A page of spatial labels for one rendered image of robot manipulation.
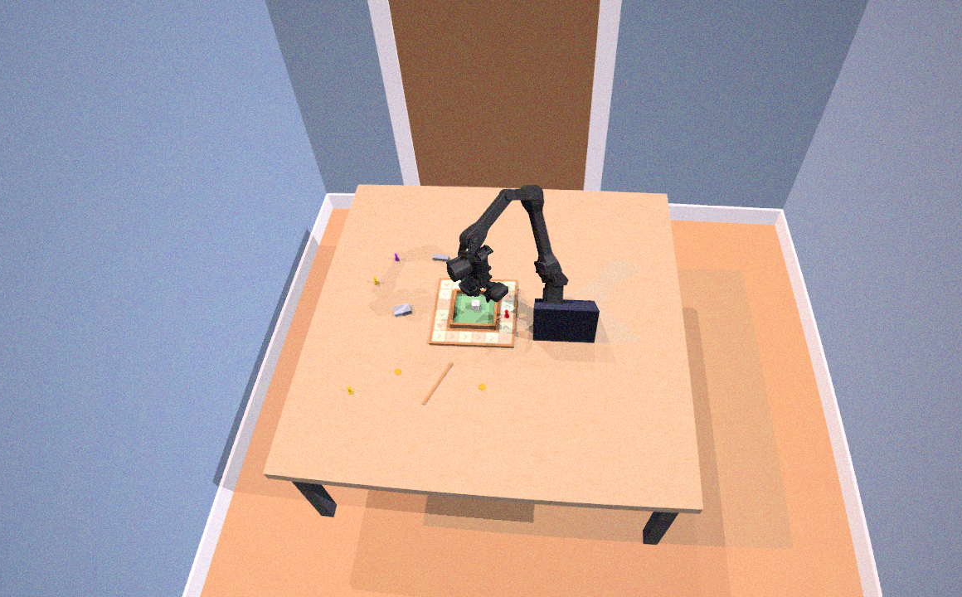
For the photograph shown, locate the orange board frame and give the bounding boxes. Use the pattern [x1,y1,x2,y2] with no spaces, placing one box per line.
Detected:
[429,278,518,348]

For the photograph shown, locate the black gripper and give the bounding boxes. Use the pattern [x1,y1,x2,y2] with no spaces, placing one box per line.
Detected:
[471,265,508,303]

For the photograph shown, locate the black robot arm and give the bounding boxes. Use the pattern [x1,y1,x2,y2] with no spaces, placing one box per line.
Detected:
[446,185,569,304]

